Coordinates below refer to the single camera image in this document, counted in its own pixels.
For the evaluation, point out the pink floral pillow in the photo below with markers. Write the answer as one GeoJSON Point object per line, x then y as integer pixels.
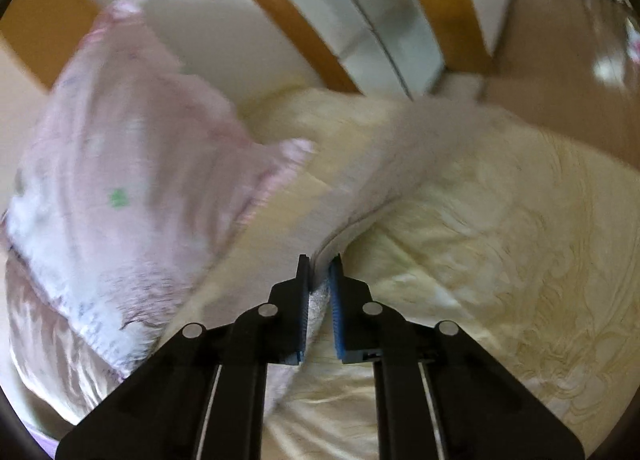
{"type": "Point", "coordinates": [137, 179]}

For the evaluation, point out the beige cable-knit sweater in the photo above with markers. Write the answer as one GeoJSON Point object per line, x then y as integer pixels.
{"type": "Point", "coordinates": [368, 155]}

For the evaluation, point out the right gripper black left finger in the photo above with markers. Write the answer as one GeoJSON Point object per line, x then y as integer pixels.
{"type": "Point", "coordinates": [202, 395]}

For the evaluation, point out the cream patterned bedspread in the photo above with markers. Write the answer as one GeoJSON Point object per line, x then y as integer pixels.
{"type": "Point", "coordinates": [528, 240]}

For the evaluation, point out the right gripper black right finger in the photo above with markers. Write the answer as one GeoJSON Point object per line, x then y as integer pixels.
{"type": "Point", "coordinates": [438, 393]}

